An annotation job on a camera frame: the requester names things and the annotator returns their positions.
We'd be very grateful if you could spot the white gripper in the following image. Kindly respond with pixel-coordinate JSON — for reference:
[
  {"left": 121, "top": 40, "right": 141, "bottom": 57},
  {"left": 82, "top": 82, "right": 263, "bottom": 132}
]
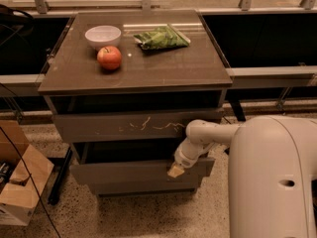
[{"left": 167, "top": 138, "right": 212, "bottom": 179}]

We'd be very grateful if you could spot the grey drawer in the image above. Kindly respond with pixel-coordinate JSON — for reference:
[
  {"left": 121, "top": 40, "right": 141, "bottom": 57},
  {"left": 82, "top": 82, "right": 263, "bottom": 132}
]
[
  {"left": 70, "top": 139, "right": 214, "bottom": 184},
  {"left": 53, "top": 108, "right": 223, "bottom": 143},
  {"left": 88, "top": 180, "right": 200, "bottom": 195}
]

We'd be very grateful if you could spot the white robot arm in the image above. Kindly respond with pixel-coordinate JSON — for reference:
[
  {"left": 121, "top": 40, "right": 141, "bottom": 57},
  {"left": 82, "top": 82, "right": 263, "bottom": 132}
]
[{"left": 167, "top": 115, "right": 317, "bottom": 238}]

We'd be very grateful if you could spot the grey top drawer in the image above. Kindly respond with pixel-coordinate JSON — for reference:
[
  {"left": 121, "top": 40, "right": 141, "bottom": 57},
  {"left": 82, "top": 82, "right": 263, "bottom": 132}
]
[{"left": 53, "top": 108, "right": 223, "bottom": 143}]

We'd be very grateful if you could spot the grey bottom drawer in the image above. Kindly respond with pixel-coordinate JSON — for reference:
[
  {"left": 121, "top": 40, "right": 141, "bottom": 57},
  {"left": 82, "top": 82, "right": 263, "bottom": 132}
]
[{"left": 88, "top": 180, "right": 200, "bottom": 195}]

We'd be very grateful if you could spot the grey drawer cabinet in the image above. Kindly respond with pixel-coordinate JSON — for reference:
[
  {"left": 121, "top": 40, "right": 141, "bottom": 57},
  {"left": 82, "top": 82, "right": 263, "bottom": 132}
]
[{"left": 37, "top": 9, "right": 234, "bottom": 197}]

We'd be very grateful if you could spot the black stand leg left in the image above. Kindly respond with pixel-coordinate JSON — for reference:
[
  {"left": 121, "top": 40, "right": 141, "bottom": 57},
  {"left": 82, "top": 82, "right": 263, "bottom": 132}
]
[{"left": 48, "top": 148, "right": 72, "bottom": 205}]

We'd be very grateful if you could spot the red apple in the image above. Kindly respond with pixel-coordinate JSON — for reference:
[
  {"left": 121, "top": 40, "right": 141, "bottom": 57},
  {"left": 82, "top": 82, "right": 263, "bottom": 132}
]
[{"left": 97, "top": 46, "right": 122, "bottom": 70}]

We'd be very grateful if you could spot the green snack bag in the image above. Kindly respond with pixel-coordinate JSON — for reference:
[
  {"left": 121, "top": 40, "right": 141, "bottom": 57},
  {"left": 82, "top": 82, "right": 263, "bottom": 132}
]
[{"left": 134, "top": 24, "right": 191, "bottom": 51}]

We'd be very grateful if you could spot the cardboard box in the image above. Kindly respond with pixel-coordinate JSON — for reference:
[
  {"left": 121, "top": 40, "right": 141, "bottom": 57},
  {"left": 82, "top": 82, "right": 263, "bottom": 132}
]
[{"left": 0, "top": 120, "right": 53, "bottom": 226}]

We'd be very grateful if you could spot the white bowl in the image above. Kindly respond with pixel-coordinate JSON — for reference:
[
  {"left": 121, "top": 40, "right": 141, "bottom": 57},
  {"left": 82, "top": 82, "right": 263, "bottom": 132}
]
[{"left": 84, "top": 25, "right": 121, "bottom": 51}]

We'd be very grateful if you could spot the metal window railing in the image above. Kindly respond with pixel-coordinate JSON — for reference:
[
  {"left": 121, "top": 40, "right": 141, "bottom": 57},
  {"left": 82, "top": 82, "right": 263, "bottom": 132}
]
[{"left": 1, "top": 0, "right": 317, "bottom": 106}]

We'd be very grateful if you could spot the black bag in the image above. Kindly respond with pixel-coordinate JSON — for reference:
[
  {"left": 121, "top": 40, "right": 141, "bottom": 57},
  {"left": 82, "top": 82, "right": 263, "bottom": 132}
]
[{"left": 0, "top": 4, "right": 34, "bottom": 32}]

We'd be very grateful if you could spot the thin black cable left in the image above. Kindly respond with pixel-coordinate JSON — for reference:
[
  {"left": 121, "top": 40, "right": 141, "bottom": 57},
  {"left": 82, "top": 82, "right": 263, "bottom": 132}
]
[{"left": 0, "top": 128, "right": 62, "bottom": 238}]

